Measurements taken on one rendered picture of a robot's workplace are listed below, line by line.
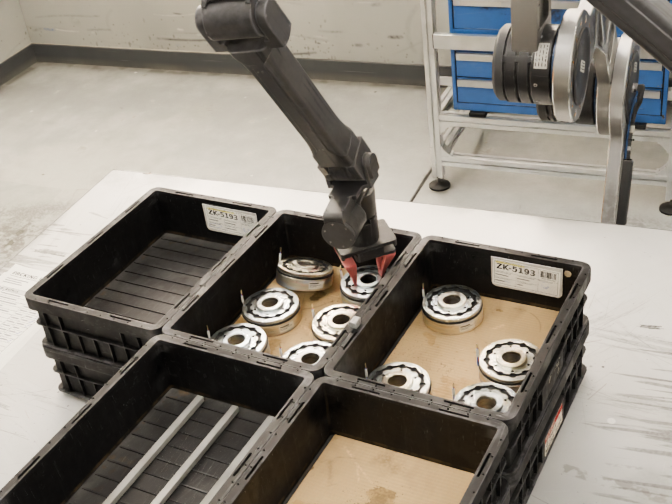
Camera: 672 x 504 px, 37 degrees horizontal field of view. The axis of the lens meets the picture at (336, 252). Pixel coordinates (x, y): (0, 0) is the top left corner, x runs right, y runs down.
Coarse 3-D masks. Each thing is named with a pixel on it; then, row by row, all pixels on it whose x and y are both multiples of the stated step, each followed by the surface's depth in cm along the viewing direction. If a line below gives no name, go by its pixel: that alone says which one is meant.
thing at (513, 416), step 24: (432, 240) 174; (456, 240) 173; (408, 264) 171; (576, 264) 163; (384, 288) 164; (576, 288) 158; (552, 336) 149; (336, 360) 150; (360, 384) 145; (384, 384) 144; (528, 384) 141; (456, 408) 138; (480, 408) 138
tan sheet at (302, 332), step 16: (336, 272) 187; (336, 288) 183; (304, 304) 180; (320, 304) 179; (336, 304) 179; (240, 320) 178; (304, 320) 176; (272, 336) 173; (288, 336) 172; (304, 336) 172; (272, 352) 169
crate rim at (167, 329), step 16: (272, 224) 185; (256, 240) 181; (416, 240) 175; (240, 256) 177; (400, 256) 171; (224, 272) 173; (208, 288) 170; (192, 304) 166; (368, 304) 161; (176, 320) 163; (176, 336) 160; (192, 336) 159; (240, 352) 154; (256, 352) 154; (304, 368) 149; (320, 368) 149
